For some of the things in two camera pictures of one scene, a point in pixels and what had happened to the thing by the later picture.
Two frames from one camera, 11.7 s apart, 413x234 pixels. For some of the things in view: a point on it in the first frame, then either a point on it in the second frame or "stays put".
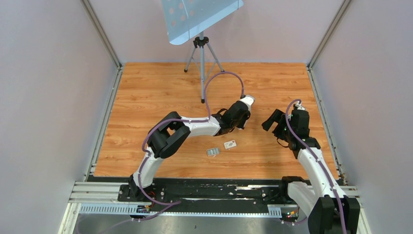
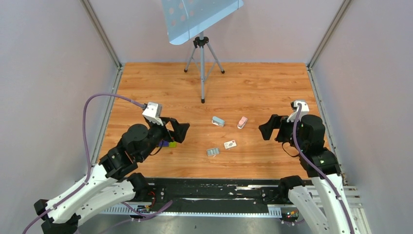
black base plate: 211,195 stays put
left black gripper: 240,126 -> 179,130
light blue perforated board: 185,18 stays put
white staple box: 230,144 stays put
